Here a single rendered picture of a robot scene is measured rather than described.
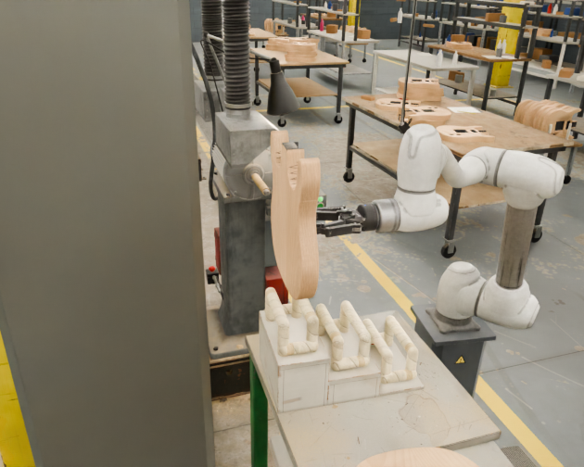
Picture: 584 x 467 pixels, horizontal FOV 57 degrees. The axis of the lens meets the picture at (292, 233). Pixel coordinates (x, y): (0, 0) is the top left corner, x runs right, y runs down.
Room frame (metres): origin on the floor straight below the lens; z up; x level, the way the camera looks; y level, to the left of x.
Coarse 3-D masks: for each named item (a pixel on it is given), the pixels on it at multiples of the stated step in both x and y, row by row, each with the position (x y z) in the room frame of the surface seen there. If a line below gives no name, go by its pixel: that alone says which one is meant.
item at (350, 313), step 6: (342, 306) 1.42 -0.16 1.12; (348, 306) 1.41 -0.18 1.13; (348, 312) 1.38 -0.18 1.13; (354, 312) 1.38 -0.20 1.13; (348, 318) 1.37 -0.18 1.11; (354, 318) 1.35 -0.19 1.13; (354, 324) 1.32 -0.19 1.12; (360, 324) 1.31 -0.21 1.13; (360, 330) 1.29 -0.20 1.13; (366, 330) 1.29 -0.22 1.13; (360, 336) 1.27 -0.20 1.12; (366, 336) 1.26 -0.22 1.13
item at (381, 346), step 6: (366, 324) 1.43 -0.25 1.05; (372, 324) 1.43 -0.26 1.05; (372, 330) 1.40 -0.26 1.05; (372, 336) 1.38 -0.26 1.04; (378, 336) 1.37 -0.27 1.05; (378, 342) 1.34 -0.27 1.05; (384, 342) 1.34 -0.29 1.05; (378, 348) 1.32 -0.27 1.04; (384, 348) 1.31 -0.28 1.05; (384, 354) 1.29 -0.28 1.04; (390, 354) 1.29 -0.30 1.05
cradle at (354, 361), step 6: (342, 360) 1.24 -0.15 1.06; (348, 360) 1.24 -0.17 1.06; (354, 360) 1.25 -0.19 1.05; (360, 360) 1.25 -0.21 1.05; (366, 360) 1.25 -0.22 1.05; (336, 366) 1.23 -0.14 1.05; (342, 366) 1.23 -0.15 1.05; (348, 366) 1.23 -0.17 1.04; (354, 366) 1.24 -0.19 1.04; (360, 366) 1.25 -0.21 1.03
